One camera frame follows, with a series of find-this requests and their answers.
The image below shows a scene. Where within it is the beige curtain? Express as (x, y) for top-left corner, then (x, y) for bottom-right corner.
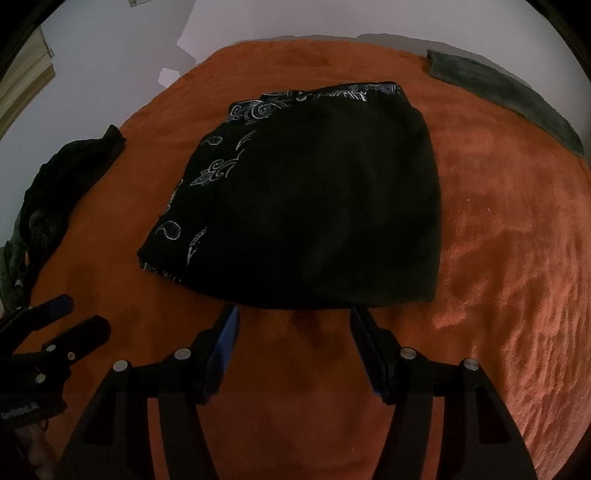
(0, 25), (56, 139)

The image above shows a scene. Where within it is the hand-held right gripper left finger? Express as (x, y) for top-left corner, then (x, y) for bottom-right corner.
(55, 305), (241, 480)

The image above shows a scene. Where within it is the grey folded cloth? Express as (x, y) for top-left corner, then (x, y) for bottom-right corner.
(426, 49), (586, 158)

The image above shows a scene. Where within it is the orange blanket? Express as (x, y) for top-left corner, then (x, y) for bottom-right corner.
(23, 39), (591, 480)

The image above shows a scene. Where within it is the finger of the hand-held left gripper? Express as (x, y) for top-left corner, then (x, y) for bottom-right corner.
(16, 315), (112, 370)
(0, 294), (75, 344)

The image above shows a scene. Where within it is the person's left forearm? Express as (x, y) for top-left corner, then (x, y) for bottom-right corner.
(9, 415), (61, 480)

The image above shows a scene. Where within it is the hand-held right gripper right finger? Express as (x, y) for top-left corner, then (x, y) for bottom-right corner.
(349, 307), (539, 480)

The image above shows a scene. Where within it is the dark crumpled garment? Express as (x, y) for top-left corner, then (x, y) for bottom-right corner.
(0, 124), (127, 310)

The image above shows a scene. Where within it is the black paisley garment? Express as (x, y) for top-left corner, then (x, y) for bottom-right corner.
(137, 82), (443, 310)

